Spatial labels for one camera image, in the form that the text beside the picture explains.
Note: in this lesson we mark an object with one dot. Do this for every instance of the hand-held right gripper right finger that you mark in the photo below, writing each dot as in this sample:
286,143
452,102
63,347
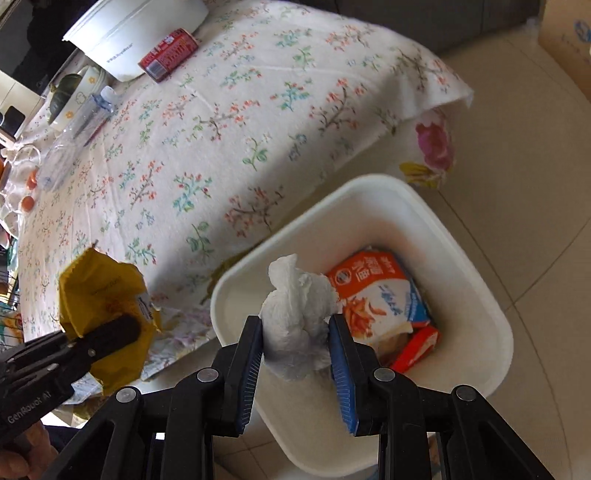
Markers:
344,378

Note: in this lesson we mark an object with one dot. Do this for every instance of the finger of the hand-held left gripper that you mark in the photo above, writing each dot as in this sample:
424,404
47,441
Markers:
111,333

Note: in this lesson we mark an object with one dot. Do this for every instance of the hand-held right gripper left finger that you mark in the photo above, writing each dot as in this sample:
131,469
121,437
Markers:
249,369

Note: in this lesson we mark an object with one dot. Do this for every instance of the yellow snack bag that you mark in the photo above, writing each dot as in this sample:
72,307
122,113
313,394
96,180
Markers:
97,286

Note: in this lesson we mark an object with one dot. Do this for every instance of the white tissue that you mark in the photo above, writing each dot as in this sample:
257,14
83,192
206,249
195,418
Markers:
295,314

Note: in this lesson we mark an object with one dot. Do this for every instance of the red and white packet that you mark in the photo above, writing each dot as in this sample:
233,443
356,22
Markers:
415,346

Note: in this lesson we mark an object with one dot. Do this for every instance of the orange and white snack bag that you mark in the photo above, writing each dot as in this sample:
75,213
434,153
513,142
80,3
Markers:
364,286

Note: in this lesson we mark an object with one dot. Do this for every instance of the blue and white packet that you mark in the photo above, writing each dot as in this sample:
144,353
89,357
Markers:
418,307

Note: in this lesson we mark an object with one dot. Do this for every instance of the white plastic trash bin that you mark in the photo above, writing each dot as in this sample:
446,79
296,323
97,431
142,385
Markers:
461,286

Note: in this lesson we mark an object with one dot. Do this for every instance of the person's left hand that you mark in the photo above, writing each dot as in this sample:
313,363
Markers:
23,457

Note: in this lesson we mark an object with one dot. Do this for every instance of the small orange fruit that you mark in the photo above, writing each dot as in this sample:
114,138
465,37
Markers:
31,180
27,202

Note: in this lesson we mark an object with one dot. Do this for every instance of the clear plastic bottle with barcode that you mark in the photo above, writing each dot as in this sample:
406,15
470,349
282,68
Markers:
55,166

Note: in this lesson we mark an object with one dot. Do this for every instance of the clear glass mug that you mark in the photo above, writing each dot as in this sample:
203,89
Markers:
27,152

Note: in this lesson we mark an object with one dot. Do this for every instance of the clear plastic bottle white cap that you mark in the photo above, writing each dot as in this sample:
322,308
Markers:
94,115

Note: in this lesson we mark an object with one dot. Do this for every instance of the white bowl with flower print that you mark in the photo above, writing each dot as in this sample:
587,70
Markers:
83,101

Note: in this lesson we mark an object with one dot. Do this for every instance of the floral tablecloth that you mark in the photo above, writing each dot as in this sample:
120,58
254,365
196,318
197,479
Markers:
207,115

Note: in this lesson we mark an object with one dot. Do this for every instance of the dark green kabocha squash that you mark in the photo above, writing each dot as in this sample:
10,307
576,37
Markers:
64,87

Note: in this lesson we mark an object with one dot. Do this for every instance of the rose print cloth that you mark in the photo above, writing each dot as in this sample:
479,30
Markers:
434,138

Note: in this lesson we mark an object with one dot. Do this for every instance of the red soda can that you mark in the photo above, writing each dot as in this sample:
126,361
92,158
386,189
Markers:
168,53

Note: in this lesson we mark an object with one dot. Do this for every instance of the white electric cooking pot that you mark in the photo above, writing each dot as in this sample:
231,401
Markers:
138,27

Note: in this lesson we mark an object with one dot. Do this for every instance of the grey furniture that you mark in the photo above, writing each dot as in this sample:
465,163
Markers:
438,23

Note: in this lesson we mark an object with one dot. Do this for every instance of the cardboard box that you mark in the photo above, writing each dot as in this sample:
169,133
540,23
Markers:
563,37

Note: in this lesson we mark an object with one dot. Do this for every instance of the dark panel with white frame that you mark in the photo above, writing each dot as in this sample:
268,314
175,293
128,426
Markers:
27,46

